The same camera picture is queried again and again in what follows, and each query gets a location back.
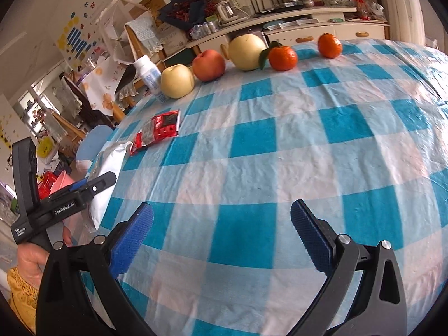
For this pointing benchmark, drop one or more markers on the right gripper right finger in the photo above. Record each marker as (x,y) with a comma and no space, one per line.
(378,307)

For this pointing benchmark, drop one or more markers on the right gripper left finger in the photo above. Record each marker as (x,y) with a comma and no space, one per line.
(80,293)

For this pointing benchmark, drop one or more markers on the white feather print bag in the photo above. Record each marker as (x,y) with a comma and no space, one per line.
(103,177)

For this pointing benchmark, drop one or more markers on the red Tea Talk packet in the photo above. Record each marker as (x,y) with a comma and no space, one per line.
(158,128)

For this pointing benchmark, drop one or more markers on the yellow sleeve forearm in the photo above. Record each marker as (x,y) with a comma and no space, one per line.
(23,299)

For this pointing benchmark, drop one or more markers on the pink plastic trash bin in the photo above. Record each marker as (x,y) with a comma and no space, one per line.
(63,180)

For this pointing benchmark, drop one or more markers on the person's left hand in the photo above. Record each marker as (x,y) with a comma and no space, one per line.
(31,259)

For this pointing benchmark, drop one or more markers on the blue cushioned stool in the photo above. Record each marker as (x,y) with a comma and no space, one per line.
(91,145)

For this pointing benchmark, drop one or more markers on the orange print table cover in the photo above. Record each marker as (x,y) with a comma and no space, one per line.
(101,83)

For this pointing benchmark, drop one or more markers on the blue checkered tablecloth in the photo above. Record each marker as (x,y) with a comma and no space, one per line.
(362,139)

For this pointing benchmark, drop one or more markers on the white milk bottle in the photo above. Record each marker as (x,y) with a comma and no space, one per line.
(149,73)

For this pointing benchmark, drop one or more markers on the yellow pear left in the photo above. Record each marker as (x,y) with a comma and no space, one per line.
(177,81)

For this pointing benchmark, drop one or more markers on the yellow pear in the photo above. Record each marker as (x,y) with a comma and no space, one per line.
(177,81)
(244,51)

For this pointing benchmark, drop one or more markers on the wooden dining chair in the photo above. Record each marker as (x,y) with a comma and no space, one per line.
(138,37)

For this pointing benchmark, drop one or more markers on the red apple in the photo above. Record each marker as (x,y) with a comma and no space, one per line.
(208,65)

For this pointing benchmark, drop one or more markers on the dark blue flower bouquet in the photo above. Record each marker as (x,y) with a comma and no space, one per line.
(183,14)

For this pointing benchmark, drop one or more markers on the yellow pear right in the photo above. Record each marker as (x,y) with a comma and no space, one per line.
(244,51)

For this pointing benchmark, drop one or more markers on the orange tangerine with leaf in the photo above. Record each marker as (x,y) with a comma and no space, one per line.
(280,57)

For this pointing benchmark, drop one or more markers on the white electric kettle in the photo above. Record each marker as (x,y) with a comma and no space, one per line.
(230,12)

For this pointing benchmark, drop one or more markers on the cream tv cabinet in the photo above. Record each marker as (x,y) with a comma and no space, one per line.
(290,28)

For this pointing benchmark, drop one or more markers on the white curtain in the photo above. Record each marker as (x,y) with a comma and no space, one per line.
(405,20)

